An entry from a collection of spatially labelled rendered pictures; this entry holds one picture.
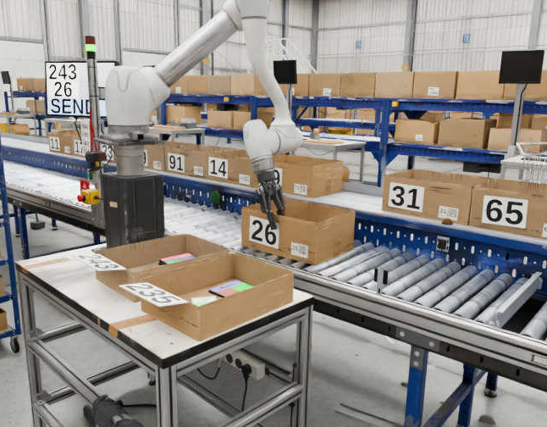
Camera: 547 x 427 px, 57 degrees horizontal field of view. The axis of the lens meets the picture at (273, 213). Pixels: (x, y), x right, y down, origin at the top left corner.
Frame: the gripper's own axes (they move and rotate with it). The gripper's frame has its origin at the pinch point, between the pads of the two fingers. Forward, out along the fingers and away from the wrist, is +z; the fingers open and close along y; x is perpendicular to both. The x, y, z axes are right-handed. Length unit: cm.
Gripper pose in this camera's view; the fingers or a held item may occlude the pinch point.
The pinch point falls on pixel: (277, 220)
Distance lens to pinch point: 202.6
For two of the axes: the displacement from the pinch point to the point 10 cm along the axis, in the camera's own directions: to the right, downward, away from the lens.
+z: 2.4, 9.7, 0.0
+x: 7.2, -1.8, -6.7
